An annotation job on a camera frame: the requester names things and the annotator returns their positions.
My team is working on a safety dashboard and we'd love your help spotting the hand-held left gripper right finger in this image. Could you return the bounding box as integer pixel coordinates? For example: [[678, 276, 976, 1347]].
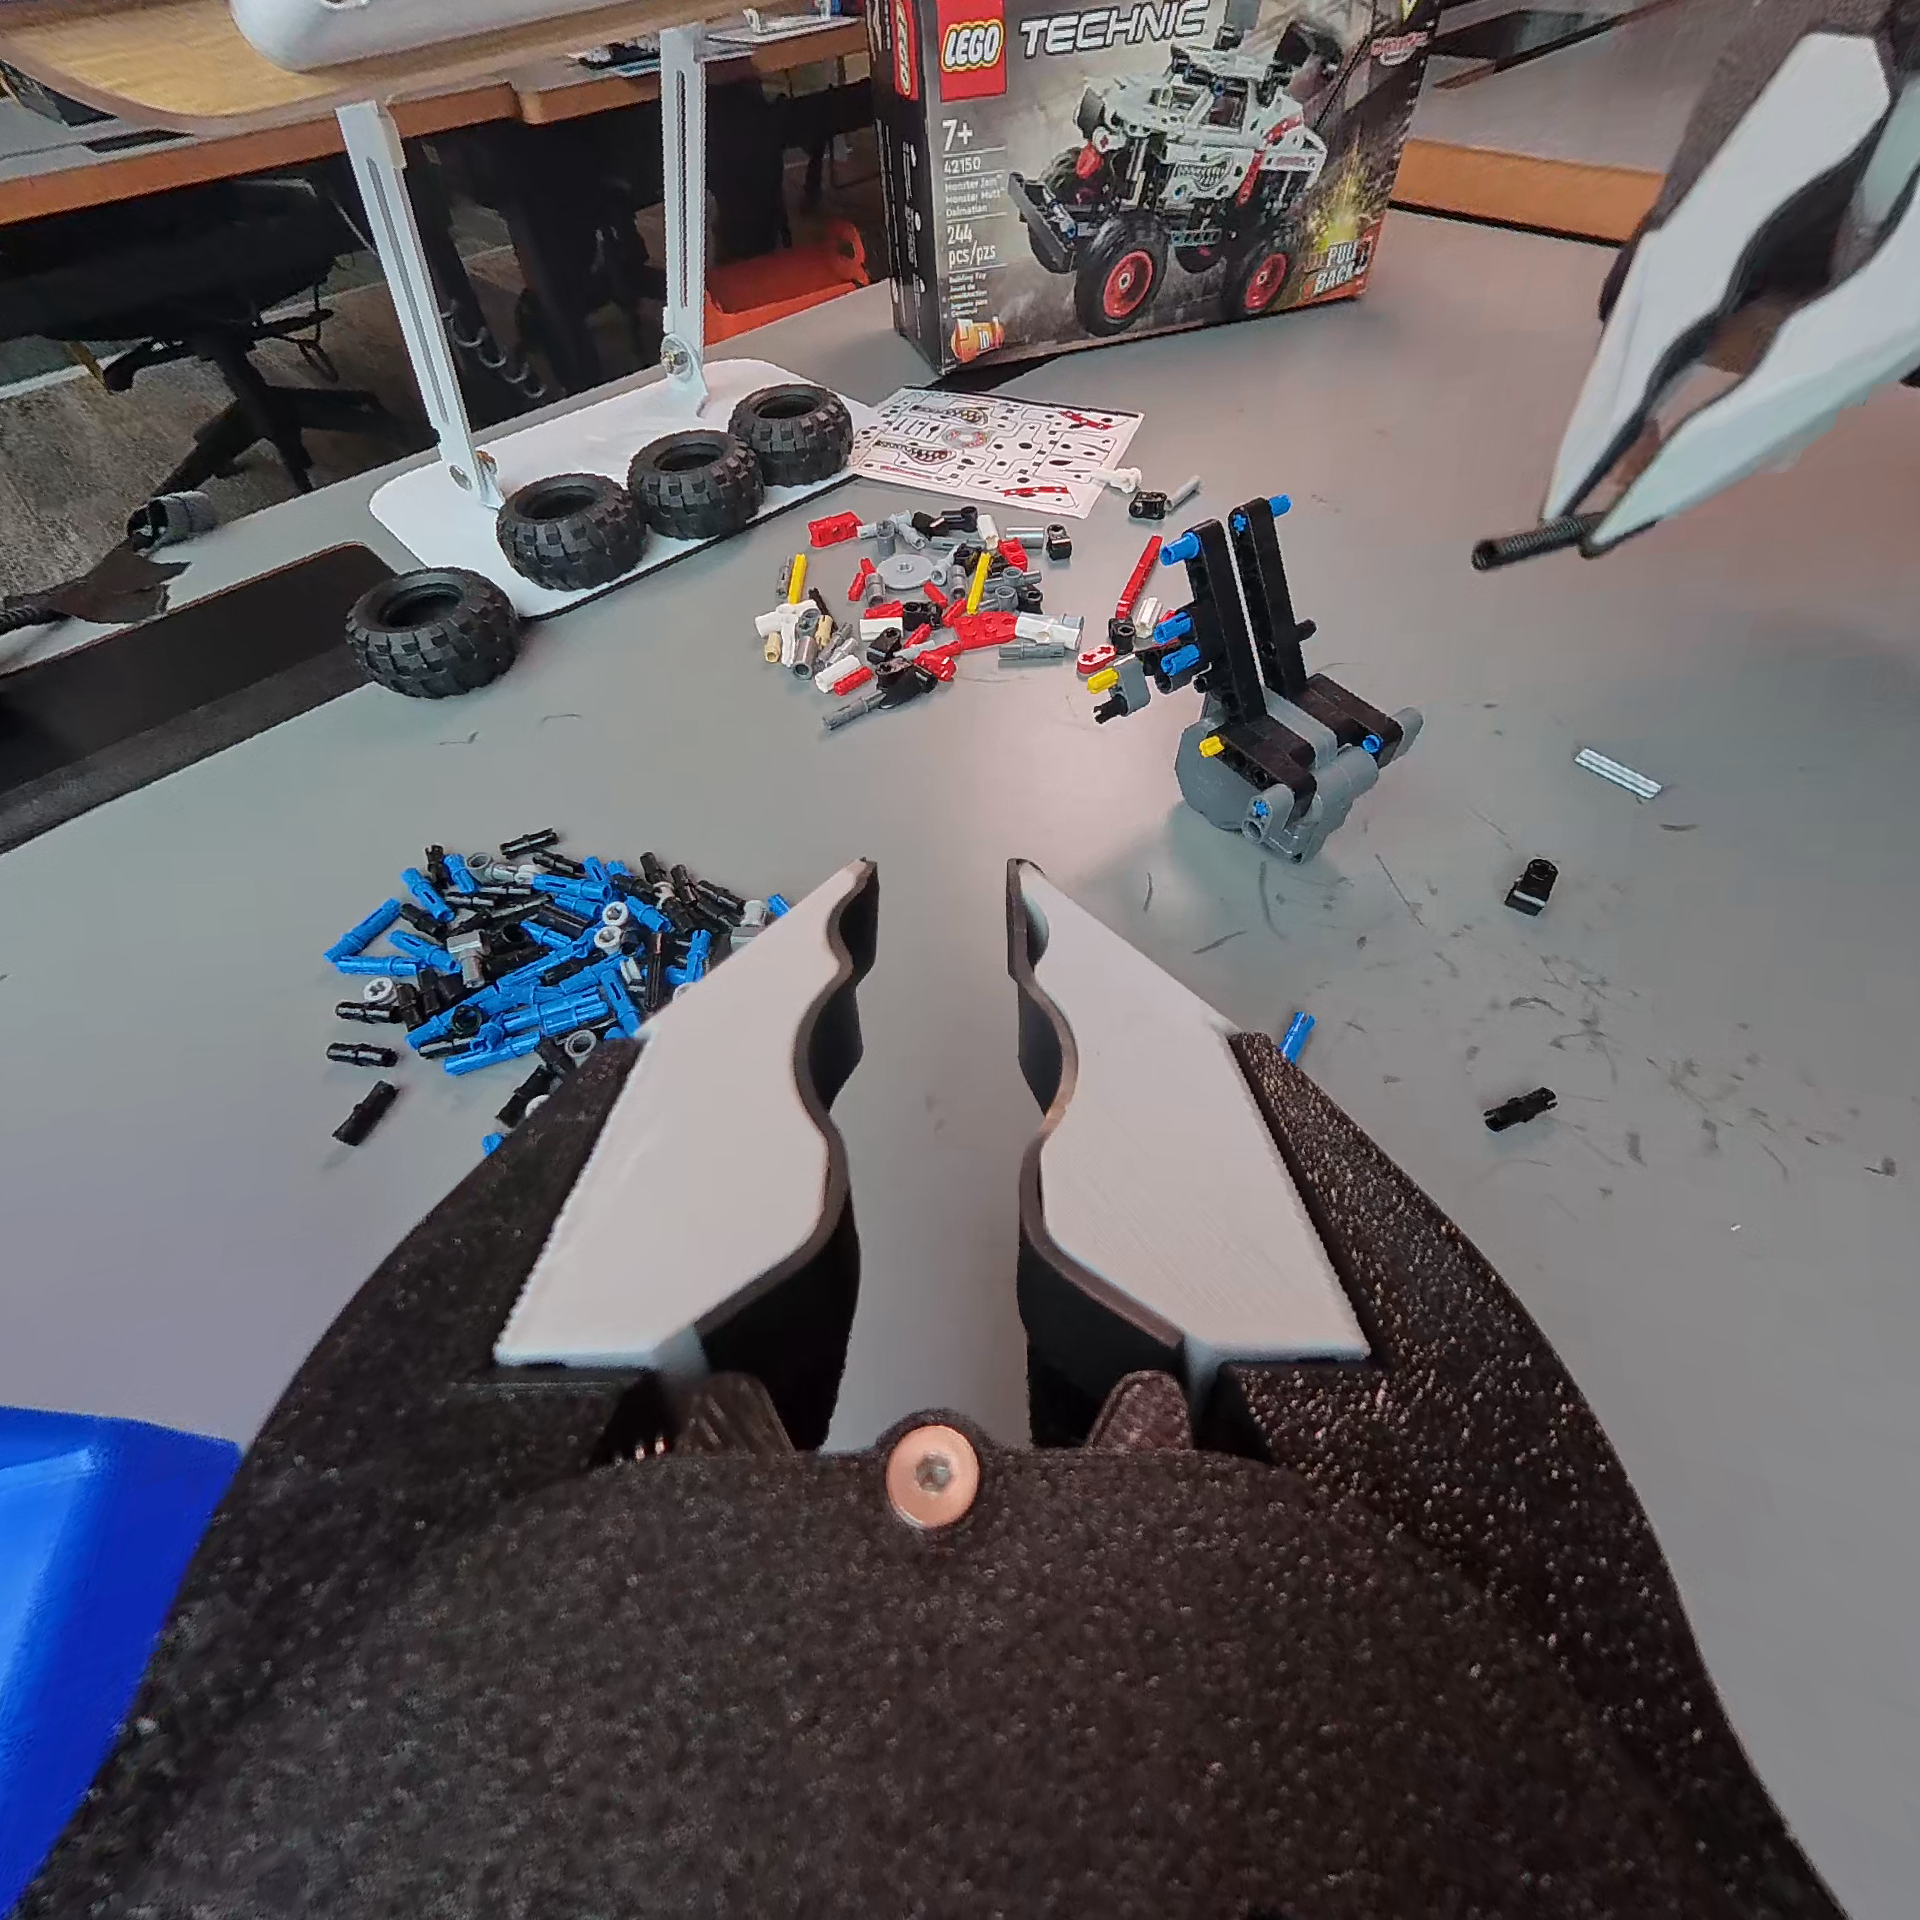
[[1001, 857, 1374, 1448]]

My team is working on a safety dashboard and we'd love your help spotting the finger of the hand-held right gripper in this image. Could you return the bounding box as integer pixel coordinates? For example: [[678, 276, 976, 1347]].
[[1545, 31, 1893, 521], [1586, 89, 1920, 557]]

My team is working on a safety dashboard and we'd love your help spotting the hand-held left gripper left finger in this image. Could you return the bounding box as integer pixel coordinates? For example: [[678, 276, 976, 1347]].
[[491, 857, 883, 1448]]

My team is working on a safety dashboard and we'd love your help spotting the black toy axle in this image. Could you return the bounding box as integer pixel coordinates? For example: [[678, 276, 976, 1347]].
[[1472, 511, 1608, 569]]

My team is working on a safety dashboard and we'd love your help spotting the grey desk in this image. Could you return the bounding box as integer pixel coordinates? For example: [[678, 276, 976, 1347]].
[[0, 201, 1920, 1920]]

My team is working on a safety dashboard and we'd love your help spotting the wooden board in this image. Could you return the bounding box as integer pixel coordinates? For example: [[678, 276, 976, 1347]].
[[1392, 136, 1629, 245]]

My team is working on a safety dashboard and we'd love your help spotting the pile of blue black pins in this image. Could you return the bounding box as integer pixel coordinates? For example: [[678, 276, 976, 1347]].
[[322, 838, 797, 1153]]

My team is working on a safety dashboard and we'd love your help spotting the black grey brick assembly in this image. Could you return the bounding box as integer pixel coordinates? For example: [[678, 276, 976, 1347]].
[[1154, 496, 1427, 864]]

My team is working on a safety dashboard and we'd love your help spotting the toy truck cardboard box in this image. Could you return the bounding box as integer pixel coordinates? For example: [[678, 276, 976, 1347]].
[[872, 0, 1443, 377]]

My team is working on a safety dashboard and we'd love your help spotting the black toy tyre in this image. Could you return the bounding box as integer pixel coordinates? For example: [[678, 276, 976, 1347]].
[[626, 429, 764, 540], [728, 384, 856, 489], [497, 475, 650, 589], [345, 564, 523, 700]]

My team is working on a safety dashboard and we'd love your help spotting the pile of mixed toy bricks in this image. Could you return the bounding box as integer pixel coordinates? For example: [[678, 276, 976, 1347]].
[[754, 468, 1205, 734]]

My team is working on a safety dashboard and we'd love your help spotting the white metal stand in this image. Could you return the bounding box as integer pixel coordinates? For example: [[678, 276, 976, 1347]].
[[334, 22, 849, 620]]

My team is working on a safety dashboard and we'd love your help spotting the blue plastic object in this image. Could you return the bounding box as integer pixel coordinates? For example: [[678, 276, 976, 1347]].
[[0, 1405, 244, 1870]]

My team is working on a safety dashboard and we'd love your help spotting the white sticker sheet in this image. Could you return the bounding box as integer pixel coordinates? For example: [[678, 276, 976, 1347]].
[[849, 385, 1146, 519]]

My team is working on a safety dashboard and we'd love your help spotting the orange object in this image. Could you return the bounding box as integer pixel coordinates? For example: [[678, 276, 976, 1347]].
[[701, 221, 873, 349]]

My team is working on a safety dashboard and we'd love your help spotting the black office chair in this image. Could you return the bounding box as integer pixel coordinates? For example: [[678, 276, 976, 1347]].
[[0, 224, 377, 496]]

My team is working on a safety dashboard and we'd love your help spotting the white rounded object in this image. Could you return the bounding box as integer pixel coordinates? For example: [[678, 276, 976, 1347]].
[[225, 0, 758, 73]]

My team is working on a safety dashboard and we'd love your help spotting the wooden table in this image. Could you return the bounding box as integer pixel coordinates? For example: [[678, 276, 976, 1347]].
[[0, 0, 880, 225]]

